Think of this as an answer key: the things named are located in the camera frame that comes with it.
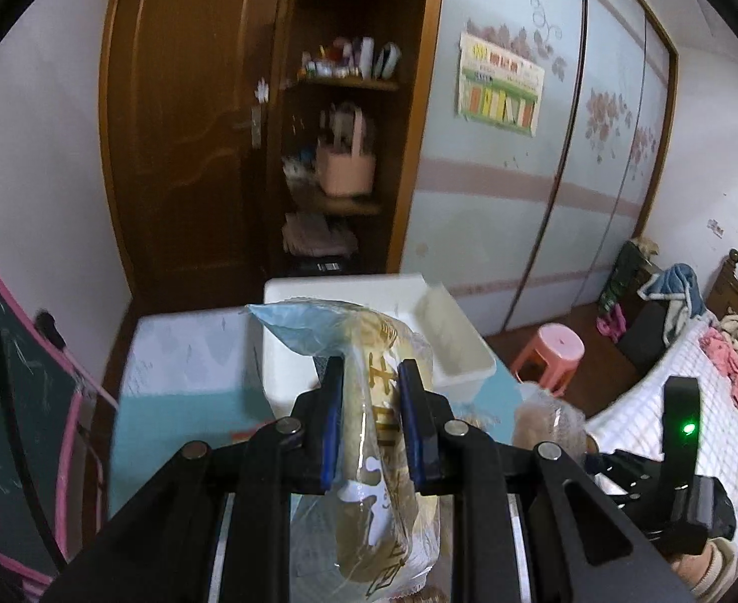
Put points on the white plastic bin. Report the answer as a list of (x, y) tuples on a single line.
[(456, 352)]

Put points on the dark clothes pile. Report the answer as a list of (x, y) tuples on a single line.
[(623, 270)]

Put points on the pink basket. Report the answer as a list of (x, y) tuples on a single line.
[(347, 163)]

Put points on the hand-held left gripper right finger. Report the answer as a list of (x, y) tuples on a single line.
[(414, 421)]

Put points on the pink plastic stool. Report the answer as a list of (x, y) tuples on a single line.
[(548, 352)]

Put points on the floral sliding door wardrobe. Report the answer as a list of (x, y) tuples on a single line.
[(500, 213)]

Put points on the wooden corner shelf unit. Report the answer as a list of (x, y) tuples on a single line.
[(406, 138)]

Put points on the person's right hand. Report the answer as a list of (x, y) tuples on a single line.
[(690, 578)]

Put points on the row of small shelf items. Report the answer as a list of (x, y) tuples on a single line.
[(350, 59)]

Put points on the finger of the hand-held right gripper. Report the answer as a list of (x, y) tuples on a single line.
[(620, 477)]

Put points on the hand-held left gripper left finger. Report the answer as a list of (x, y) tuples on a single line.
[(332, 427)]

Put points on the brown wooden door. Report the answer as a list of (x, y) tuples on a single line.
[(180, 138)]

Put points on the clear bag of buns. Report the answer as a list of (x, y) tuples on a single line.
[(541, 418)]

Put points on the pink clothes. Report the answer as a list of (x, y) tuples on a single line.
[(736, 364)]

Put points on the colourful wall calendar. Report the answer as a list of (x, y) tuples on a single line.
[(500, 85)]

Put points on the blue towel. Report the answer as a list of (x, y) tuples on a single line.
[(676, 286)]

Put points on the green chalkboard pink frame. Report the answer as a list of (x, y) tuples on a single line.
[(4, 402)]

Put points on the person's right forearm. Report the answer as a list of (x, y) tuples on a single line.
[(723, 568)]

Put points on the clear bread packet beige print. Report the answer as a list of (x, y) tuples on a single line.
[(369, 352)]

